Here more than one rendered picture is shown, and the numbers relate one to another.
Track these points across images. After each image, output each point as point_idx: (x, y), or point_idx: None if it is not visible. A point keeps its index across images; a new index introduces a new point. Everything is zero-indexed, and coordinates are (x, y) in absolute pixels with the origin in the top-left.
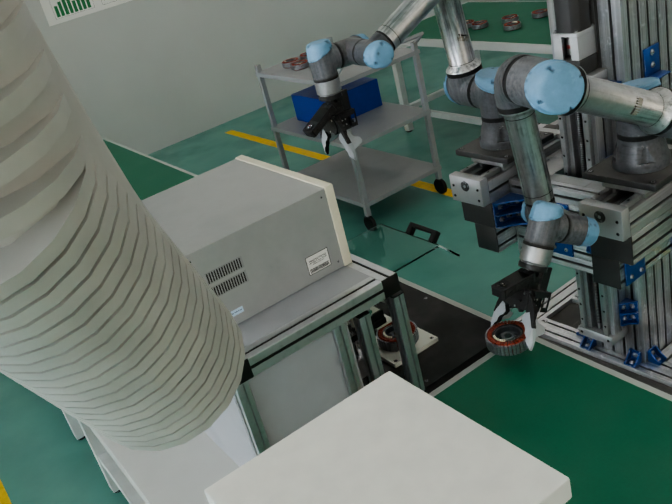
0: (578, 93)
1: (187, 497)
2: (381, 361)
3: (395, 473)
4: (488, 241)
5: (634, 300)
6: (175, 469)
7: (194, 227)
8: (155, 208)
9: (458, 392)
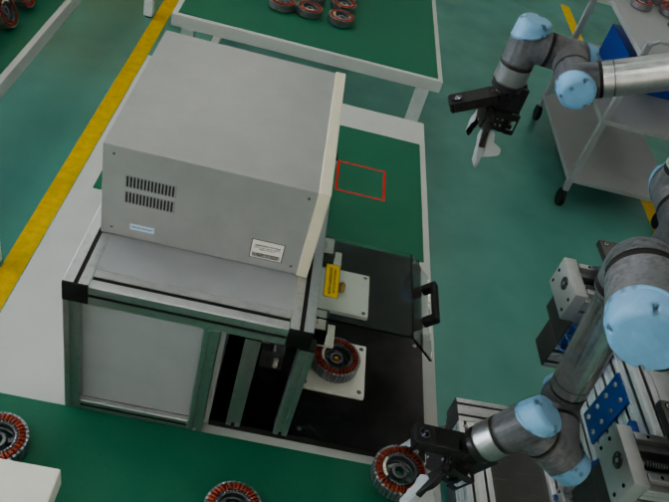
0: (666, 362)
1: (31, 323)
2: (249, 384)
3: None
4: (544, 346)
5: None
6: (59, 289)
7: (174, 118)
8: (197, 62)
9: (309, 468)
